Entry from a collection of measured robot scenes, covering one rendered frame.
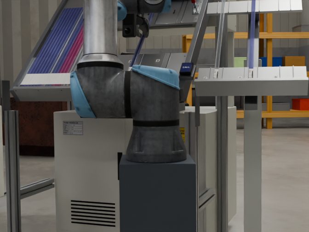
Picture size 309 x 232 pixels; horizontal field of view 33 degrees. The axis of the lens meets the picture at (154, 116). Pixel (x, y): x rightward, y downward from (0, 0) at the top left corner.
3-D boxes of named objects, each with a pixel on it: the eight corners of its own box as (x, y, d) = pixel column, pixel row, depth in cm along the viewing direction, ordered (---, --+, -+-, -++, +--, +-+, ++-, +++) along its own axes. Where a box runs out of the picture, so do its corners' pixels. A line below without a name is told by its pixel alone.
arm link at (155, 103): (180, 120, 122) (180, 63, 121) (124, 121, 122) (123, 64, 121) (179, 117, 134) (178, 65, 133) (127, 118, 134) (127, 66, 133)
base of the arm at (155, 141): (189, 162, 121) (189, 120, 121) (125, 163, 121) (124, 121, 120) (184, 154, 136) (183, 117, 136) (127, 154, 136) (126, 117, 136)
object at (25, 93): (180, 101, 180) (176, 87, 175) (20, 101, 203) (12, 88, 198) (181, 99, 181) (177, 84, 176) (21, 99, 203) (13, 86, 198)
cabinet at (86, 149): (206, 265, 209) (205, 113, 205) (55, 248, 233) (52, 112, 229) (236, 224, 270) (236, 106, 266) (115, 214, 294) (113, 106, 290)
